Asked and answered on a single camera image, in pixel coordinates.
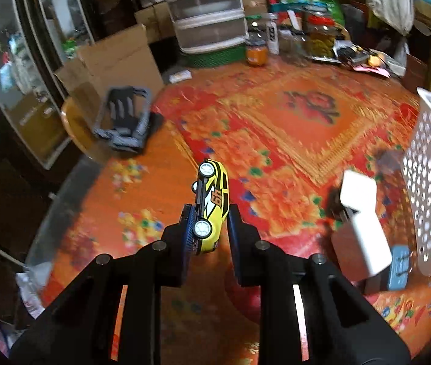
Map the white charger with prongs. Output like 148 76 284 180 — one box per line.
331 212 392 282

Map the white square charger block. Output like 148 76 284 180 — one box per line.
339 170 377 212

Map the yellow toy race car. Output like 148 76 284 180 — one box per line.
191 158 229 255

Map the blue small adapter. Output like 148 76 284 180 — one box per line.
387 245 411 291

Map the red patterned tablecloth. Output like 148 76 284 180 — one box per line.
41 58 431 364

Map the grey black phone stand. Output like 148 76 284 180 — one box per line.
92 86 153 152

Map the brown cardboard box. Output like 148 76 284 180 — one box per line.
55 25 164 128

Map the orange jar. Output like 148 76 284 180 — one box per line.
246 38 268 67

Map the glass jar red lid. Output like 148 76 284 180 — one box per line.
305 13 337 58

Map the white plastic drawer tower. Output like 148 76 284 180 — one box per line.
166 0 248 54

